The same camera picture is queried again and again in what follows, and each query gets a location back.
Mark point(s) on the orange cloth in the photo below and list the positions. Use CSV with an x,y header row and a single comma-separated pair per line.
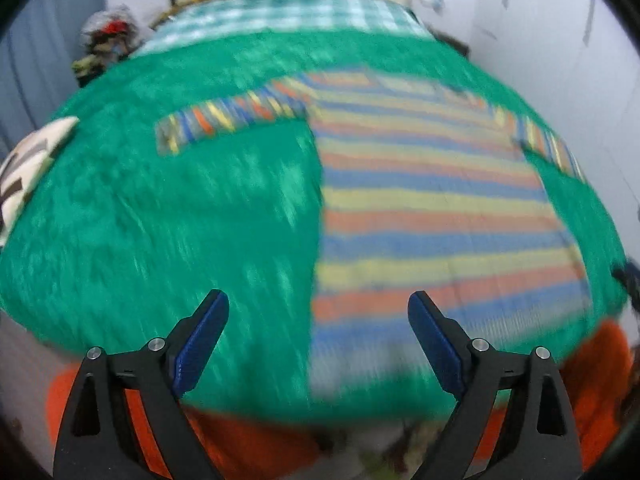
x,y
595,385

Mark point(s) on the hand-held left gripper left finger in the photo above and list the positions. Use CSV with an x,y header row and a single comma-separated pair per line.
x,y
197,347

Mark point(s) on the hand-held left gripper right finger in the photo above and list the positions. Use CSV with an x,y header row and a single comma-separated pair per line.
x,y
437,347

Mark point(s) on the grey-blue curtain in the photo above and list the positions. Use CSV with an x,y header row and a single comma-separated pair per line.
x,y
45,60

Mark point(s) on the white wardrobe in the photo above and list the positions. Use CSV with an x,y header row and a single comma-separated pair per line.
x,y
550,60

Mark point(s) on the wall socket with blue plug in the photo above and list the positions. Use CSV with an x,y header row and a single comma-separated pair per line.
x,y
436,0

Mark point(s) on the teal checked bed sheet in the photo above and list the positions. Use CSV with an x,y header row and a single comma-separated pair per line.
x,y
300,15

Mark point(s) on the green floral bedspread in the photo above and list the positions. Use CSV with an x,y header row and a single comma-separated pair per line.
x,y
150,210

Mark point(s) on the cluttered pile of items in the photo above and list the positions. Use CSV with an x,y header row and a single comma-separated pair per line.
x,y
115,25

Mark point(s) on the olive camouflage cloth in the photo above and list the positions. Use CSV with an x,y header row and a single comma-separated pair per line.
x,y
92,67

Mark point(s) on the cream patterned cushion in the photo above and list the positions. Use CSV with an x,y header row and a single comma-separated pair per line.
x,y
30,165

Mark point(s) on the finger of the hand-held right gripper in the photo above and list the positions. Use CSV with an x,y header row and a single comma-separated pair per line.
x,y
627,280

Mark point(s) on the striped knit sweater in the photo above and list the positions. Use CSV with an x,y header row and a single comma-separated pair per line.
x,y
425,210

